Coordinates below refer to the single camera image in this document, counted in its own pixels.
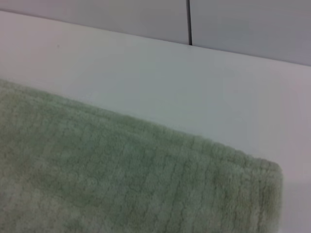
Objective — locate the light green ribbed towel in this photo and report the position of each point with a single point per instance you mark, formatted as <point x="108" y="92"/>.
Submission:
<point x="131" y="174"/>

